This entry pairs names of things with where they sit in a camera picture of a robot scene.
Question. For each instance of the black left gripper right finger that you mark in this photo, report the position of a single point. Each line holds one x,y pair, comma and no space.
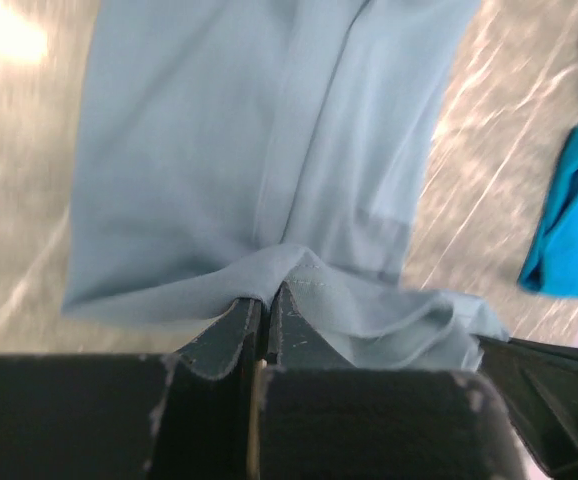
315,416

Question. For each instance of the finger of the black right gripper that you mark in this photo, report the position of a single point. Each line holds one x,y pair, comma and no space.
539,384

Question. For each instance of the folded teal t shirt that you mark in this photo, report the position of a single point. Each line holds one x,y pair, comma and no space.
551,265

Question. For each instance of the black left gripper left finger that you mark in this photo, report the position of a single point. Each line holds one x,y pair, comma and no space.
180,415

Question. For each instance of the grey blue t shirt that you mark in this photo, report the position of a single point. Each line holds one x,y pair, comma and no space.
227,148

